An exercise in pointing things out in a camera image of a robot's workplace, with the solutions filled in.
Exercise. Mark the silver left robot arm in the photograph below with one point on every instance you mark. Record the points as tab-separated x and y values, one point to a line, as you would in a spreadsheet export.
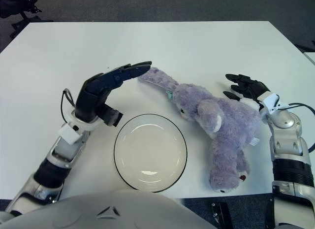
56	155

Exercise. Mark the purple plush bunny doll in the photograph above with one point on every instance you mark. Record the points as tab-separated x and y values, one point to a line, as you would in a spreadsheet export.
221	125

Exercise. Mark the black bracket under table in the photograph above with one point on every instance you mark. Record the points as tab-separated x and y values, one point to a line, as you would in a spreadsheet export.
221	213

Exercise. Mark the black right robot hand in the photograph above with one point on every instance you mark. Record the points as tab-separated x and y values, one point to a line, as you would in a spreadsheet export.
256	88

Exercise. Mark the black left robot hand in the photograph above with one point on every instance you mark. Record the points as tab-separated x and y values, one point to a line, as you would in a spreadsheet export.
93	98

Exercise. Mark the silver robot torso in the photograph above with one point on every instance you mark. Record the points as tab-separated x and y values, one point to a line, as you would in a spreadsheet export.
110	214

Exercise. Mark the white side desk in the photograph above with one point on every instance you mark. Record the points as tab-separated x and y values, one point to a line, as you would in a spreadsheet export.
310	57

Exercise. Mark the black office chair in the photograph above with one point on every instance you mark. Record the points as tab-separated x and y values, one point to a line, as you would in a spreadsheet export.
9	5

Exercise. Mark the white plate with black rim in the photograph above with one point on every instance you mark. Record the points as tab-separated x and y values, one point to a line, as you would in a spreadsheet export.
150	152

